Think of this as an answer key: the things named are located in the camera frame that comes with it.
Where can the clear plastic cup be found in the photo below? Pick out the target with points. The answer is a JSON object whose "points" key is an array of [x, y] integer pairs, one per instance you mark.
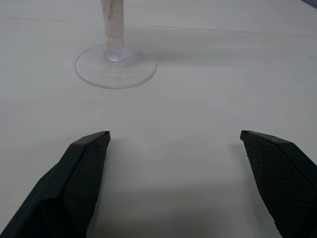
{"points": [[114, 24]]}

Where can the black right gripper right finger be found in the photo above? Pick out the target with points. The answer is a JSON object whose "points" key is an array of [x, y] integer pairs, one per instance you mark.
{"points": [[284, 178]]}

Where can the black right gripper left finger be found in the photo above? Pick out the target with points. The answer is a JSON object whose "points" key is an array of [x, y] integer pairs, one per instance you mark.
{"points": [[62, 188]]}

